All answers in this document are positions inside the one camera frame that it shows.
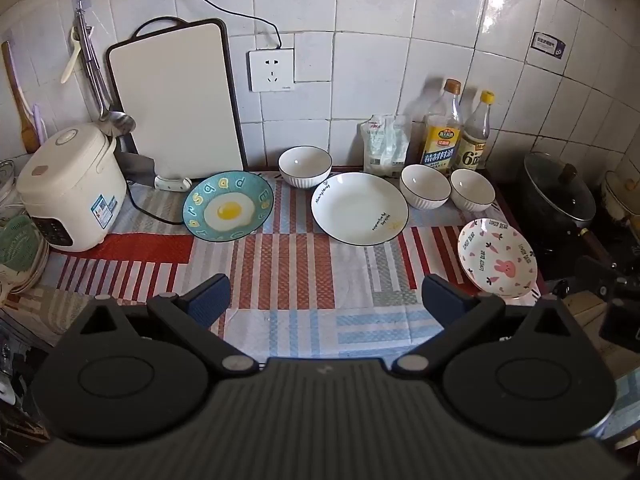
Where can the wooden spatula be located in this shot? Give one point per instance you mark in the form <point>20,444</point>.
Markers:
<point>22,115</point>

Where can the white wall socket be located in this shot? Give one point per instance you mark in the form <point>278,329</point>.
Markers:
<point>271,70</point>

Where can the striped table cloth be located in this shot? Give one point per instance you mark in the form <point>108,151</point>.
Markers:
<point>300,270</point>

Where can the white salt bag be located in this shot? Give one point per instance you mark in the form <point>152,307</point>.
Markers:
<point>385,147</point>

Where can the white ribbed bowl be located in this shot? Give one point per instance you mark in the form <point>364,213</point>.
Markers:
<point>425,186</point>
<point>472,190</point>
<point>305,166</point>

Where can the black gas stove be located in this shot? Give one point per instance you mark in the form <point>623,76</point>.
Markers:
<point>550,252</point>

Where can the yellow cap vinegar bottle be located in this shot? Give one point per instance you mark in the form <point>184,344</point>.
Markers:
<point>475,142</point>

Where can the blue egg print plate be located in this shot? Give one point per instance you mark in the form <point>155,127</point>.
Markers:
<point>227,207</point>

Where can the white cutting board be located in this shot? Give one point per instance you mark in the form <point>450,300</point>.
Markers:
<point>175,100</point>

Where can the metal ladle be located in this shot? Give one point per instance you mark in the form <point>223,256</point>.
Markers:
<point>117,122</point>

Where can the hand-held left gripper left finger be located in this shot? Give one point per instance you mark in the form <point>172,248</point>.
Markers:
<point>209,301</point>

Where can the glass bowl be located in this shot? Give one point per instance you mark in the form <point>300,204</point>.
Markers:
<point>9,185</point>

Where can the yellow label cooking wine bottle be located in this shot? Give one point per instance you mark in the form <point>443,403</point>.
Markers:
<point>442,140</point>

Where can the large white plate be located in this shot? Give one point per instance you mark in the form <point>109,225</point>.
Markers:
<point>357,207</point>

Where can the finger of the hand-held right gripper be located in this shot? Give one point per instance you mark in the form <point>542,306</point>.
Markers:
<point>597,277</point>

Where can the cream enamel pot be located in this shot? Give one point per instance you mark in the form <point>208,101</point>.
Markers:
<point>620,200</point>

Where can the wall label sticker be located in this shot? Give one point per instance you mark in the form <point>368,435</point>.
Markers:
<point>548,45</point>

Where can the black pot with glass lid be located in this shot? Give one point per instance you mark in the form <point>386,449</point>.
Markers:
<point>560,192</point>

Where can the pink bunny print plate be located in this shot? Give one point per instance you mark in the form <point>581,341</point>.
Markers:
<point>497,257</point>

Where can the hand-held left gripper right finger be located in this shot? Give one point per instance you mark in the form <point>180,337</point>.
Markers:
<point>442,302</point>

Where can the grey cloth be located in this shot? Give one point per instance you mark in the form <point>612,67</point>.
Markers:
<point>136,166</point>

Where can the white rice cooker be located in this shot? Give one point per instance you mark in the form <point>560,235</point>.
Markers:
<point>72,180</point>

